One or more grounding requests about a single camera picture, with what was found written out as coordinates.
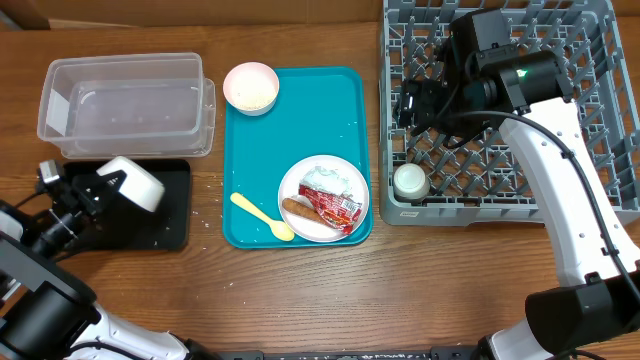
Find white bowl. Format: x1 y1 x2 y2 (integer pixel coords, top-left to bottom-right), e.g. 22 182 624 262
96 156 165 213

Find brown sausage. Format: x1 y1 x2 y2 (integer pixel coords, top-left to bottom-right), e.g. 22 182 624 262
282 198 326 225

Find grey dishwasher rack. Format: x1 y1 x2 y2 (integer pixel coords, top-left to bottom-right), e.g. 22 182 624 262
379 0 639 226

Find white round plate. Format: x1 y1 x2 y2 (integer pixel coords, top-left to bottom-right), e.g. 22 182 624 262
278 155 371 244

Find yellow plastic spoon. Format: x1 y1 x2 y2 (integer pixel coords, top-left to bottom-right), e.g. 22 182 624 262
230 192 295 242

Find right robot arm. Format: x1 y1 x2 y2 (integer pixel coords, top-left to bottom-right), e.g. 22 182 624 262
395 9 639 359

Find white napkin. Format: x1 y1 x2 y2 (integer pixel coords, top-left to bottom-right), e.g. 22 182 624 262
300 166 352 197

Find teal serving tray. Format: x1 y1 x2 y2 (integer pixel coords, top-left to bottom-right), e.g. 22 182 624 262
222 66 371 249

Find red snack wrapper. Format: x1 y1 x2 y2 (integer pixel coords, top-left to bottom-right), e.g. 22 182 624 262
298 185 362 235

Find black plastic tray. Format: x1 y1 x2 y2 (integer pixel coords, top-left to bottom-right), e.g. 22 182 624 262
69 159 191 251

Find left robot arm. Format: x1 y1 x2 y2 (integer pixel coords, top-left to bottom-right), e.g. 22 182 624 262
1 167 215 360

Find white plastic cup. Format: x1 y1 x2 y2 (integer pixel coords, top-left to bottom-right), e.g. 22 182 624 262
393 163 430 203

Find clear plastic bin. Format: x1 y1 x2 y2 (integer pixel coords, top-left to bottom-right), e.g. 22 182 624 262
37 52 216 159

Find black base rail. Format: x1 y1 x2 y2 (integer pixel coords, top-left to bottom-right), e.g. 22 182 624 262
214 345 476 360

